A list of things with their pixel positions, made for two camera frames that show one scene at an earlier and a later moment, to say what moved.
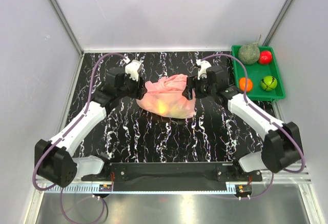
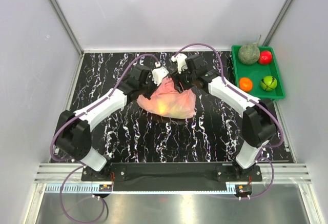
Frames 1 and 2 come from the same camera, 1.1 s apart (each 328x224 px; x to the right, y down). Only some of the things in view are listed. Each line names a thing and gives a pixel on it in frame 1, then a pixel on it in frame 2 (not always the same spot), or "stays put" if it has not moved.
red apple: x=265 y=57 stays put
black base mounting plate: x=173 y=177 stays put
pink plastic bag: x=164 y=97 stays put
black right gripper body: x=203 y=89 -> x=185 y=78
